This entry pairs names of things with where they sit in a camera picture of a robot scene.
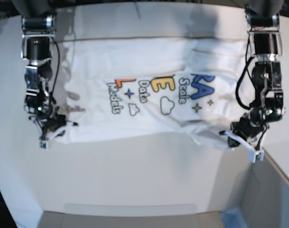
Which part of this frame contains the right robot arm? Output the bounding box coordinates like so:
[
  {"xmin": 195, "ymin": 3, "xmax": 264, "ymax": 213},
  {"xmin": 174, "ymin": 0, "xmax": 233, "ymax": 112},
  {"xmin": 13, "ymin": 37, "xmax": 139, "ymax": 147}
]
[{"xmin": 14, "ymin": 0, "xmax": 78, "ymax": 147}]

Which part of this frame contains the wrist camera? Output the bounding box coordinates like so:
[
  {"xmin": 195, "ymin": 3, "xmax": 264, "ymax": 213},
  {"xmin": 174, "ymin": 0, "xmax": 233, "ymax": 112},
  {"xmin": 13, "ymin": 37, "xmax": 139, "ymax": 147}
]
[
  {"xmin": 247, "ymin": 150, "xmax": 264, "ymax": 163},
  {"xmin": 38, "ymin": 140, "xmax": 49, "ymax": 150}
]

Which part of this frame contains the grey cardboard bin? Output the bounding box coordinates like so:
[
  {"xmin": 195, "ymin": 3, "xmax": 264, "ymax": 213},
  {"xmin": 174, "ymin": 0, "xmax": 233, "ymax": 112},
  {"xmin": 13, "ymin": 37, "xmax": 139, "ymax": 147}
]
[{"xmin": 220, "ymin": 145, "xmax": 289, "ymax": 228}]

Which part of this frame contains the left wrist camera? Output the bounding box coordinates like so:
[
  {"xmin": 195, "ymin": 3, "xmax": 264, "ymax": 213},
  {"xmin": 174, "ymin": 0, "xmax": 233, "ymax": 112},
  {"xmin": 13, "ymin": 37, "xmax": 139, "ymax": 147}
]
[{"xmin": 247, "ymin": 150, "xmax": 264, "ymax": 163}]

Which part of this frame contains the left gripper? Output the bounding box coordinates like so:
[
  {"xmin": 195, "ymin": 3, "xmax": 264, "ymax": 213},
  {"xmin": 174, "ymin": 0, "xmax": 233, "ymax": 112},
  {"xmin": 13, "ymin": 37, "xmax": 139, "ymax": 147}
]
[{"xmin": 219, "ymin": 114, "xmax": 269, "ymax": 151}]

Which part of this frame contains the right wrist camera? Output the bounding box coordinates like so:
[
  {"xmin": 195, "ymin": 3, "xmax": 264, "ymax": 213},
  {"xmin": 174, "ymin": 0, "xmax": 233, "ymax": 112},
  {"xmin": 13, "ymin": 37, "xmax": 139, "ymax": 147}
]
[{"xmin": 38, "ymin": 140, "xmax": 49, "ymax": 150}]

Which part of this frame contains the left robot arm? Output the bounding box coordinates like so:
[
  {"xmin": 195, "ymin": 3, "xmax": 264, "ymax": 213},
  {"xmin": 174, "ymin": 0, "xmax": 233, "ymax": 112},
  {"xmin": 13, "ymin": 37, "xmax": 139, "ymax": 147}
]
[{"xmin": 219, "ymin": 0, "xmax": 285, "ymax": 152}]

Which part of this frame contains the white printed t-shirt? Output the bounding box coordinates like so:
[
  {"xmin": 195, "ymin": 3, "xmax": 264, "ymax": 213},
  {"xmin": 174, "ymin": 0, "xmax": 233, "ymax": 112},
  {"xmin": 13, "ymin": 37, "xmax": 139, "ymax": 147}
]
[{"xmin": 53, "ymin": 37, "xmax": 252, "ymax": 152}]

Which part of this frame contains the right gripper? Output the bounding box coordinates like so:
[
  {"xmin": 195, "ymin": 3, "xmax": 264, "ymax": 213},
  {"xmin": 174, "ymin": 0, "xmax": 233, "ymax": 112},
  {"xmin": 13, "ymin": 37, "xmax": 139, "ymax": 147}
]
[{"xmin": 28, "ymin": 114, "xmax": 78, "ymax": 142}]

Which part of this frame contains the grey tape strip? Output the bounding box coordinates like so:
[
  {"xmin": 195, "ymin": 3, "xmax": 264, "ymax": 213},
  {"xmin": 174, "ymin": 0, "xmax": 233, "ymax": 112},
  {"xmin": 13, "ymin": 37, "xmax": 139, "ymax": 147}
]
[{"xmin": 64, "ymin": 204, "xmax": 197, "ymax": 217}]

